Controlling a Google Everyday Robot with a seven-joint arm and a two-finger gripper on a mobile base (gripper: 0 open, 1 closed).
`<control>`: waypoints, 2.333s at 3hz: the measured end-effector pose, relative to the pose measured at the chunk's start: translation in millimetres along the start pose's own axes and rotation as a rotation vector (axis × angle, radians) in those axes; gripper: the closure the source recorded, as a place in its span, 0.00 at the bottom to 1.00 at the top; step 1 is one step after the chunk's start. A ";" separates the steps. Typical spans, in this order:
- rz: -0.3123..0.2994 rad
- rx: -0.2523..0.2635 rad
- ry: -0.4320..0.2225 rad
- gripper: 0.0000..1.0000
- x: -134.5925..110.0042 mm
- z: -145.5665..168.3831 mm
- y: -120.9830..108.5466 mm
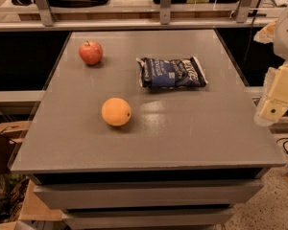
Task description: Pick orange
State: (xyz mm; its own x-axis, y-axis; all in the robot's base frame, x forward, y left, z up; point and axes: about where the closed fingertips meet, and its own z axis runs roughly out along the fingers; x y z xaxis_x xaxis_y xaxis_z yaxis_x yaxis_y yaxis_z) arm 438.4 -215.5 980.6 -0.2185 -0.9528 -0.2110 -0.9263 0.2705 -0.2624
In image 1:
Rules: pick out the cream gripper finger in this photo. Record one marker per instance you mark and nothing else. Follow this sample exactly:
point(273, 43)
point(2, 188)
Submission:
point(266, 34)
point(274, 101)

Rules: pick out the orange fruit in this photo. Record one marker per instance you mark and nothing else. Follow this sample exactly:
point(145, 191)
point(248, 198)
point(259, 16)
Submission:
point(116, 112)

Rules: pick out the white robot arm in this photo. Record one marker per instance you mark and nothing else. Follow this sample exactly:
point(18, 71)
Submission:
point(280, 43)

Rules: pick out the dark blue snack bag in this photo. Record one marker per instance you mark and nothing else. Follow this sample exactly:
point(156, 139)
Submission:
point(173, 73)

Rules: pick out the grey drawer cabinet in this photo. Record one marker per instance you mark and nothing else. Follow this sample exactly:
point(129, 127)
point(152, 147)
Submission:
point(185, 157)

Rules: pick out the red apple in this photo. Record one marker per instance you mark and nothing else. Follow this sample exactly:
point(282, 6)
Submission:
point(91, 52)

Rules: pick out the brown cardboard box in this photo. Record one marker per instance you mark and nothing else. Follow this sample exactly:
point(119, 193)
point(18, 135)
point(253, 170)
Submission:
point(11, 137)

